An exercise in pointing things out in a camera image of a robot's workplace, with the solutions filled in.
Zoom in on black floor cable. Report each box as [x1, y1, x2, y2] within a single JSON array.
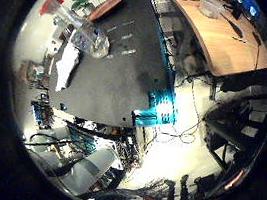
[[149, 73, 211, 148]]

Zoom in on computer monitor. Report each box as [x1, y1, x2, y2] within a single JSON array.
[[225, 0, 264, 20]]

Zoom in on round brown wooden table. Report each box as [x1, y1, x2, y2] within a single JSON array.
[[86, 0, 125, 27]]

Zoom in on clear plastic container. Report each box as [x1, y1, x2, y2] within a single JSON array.
[[196, 0, 227, 21]]

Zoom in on white striped cloth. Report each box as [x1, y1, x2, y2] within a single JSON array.
[[51, 34, 84, 95]]

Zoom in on black office chair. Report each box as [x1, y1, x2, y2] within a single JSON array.
[[195, 75, 267, 179]]

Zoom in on light wooden desk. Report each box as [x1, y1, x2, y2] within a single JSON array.
[[157, 0, 267, 85]]

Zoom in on black keyboard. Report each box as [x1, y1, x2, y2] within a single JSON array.
[[217, 12, 249, 40]]

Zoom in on cluttered storage shelf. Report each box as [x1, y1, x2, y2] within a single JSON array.
[[16, 57, 54, 90]]

